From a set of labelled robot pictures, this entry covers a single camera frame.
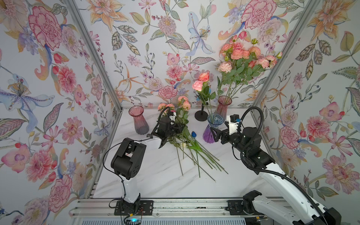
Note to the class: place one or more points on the pale pink carnation stem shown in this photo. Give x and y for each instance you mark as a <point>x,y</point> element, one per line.
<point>225,79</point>

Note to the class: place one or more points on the blue microphone on black stand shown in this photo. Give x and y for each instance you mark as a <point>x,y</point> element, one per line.
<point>202,115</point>

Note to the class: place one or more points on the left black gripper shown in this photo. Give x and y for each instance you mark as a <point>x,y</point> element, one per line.
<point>178,130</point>

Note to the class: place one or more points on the pink rose spray stem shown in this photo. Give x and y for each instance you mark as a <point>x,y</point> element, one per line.
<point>183,109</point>

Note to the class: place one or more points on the smoky pink glass vase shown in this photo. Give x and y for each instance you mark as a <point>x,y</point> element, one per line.
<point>140,123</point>

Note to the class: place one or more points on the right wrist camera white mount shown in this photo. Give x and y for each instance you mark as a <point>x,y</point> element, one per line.
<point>234,122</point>

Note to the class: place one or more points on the red glass vase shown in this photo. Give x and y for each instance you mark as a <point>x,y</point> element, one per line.
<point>223,103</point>

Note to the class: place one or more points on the large pink rose stem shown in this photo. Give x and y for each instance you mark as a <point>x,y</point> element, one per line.
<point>202,90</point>

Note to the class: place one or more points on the pink rose cluster stem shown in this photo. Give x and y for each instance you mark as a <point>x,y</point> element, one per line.
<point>235,70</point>

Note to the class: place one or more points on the coral pink rose stem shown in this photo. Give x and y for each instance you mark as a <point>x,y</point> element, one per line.
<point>205,77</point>

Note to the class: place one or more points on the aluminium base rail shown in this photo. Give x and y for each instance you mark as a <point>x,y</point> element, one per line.
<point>181,211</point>

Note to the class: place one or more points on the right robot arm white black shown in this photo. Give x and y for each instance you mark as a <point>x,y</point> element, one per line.
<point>304,209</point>

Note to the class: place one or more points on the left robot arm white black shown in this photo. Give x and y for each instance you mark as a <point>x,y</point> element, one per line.
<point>128,159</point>

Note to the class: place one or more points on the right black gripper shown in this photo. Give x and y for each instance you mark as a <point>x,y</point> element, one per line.
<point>221,135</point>

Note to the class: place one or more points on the purple blue glass vase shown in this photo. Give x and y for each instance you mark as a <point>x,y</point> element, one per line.
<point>214,121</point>

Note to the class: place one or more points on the pink flower bouquet green stems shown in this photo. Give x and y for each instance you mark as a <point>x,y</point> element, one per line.
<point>186,144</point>

